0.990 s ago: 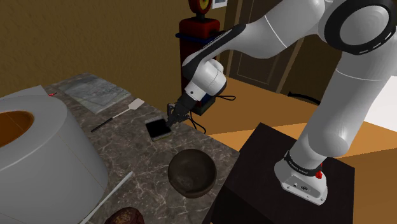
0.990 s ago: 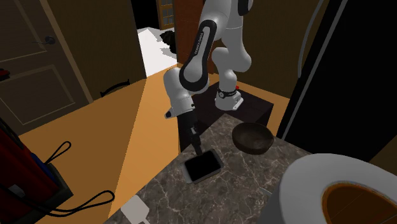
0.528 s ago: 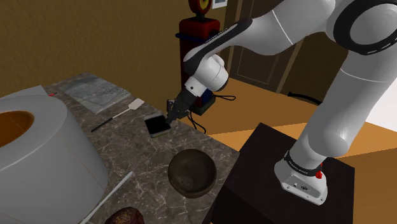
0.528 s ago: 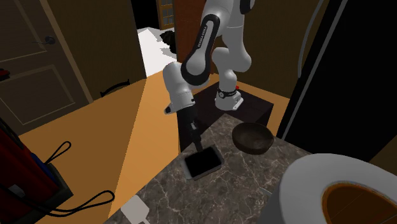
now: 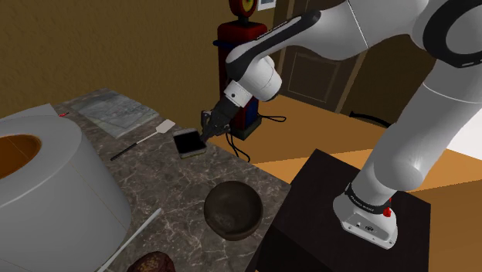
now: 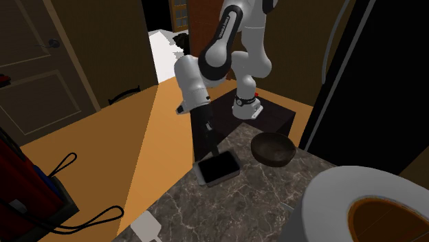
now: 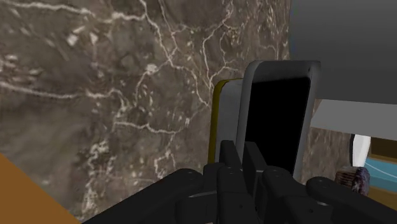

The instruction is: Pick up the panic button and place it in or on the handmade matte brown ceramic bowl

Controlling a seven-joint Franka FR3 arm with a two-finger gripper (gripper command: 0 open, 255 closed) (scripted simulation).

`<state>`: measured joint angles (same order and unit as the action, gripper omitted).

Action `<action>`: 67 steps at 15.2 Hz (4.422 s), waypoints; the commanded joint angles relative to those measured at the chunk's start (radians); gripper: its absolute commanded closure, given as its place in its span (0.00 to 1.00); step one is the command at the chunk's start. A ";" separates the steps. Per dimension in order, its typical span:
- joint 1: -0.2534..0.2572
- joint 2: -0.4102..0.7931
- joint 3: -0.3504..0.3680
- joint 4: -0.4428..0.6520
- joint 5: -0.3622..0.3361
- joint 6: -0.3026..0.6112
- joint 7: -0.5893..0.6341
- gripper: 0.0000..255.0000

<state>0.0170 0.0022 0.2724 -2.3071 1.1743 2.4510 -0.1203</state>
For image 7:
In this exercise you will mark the grey phone with yellow edge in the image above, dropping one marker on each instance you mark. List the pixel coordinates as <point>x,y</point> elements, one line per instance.
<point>228,121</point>

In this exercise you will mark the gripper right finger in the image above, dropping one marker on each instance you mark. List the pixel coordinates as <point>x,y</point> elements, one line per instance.
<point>297,201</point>

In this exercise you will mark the blue and brown object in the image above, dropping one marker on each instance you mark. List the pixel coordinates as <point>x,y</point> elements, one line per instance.
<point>383,173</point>

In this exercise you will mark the purple mottled object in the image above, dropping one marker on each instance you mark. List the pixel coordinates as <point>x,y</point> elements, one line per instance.
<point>353,180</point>

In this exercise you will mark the white rounded object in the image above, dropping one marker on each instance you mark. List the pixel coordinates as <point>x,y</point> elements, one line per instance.
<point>361,152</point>

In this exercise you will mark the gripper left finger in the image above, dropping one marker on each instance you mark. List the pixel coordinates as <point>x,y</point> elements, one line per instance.
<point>192,198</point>

